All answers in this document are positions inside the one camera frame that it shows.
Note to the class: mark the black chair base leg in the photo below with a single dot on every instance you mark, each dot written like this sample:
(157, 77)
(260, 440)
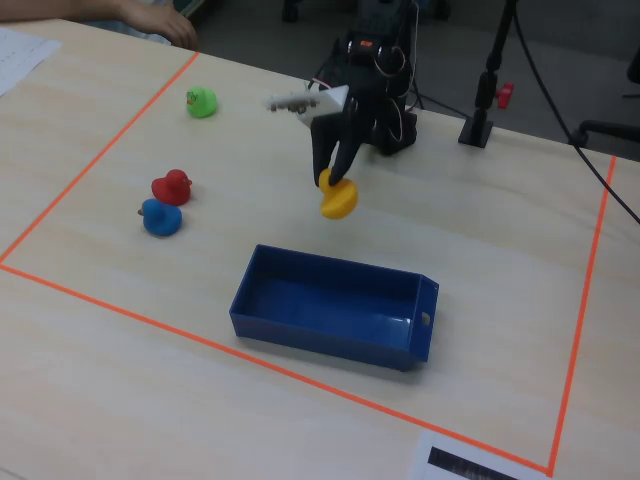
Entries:
(605, 128)

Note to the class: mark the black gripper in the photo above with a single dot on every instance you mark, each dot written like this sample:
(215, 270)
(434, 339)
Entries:
(336, 134)

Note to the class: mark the blue rubber duck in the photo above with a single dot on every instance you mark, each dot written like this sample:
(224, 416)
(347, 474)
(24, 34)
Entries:
(161, 220)

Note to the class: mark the red clamp knob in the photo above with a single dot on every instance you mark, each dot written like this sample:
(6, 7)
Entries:
(506, 95)

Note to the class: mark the person's bare forearm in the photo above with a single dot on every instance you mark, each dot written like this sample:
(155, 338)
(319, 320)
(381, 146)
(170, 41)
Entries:
(60, 9)

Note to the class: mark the red rubber duck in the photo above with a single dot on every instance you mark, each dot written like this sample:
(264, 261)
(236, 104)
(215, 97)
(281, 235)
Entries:
(172, 189)

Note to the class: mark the white printed paper sheet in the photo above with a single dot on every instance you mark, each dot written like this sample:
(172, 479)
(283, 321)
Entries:
(20, 55)

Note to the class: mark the green rubber duck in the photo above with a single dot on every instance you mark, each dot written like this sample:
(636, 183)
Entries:
(202, 104)

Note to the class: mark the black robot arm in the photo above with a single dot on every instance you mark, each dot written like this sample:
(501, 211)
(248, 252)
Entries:
(397, 135)

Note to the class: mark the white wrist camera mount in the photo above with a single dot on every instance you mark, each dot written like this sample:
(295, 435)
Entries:
(325, 102)

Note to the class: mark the white paper with black bar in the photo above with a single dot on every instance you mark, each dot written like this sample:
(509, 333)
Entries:
(425, 465)

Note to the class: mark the orange tape strip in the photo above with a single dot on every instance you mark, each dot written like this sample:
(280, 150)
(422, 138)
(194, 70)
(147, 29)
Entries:
(250, 359)
(100, 156)
(586, 300)

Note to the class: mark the blue plastic box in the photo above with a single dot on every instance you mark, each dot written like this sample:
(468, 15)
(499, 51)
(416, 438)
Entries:
(325, 305)

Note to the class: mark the black camera stand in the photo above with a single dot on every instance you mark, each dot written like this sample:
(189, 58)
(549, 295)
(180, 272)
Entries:
(482, 100)

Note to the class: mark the yellow rubber duck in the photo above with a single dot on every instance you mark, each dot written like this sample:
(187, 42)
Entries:
(340, 197)

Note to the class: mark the person's bare hand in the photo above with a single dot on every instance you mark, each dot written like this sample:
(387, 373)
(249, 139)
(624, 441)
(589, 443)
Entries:
(165, 25)

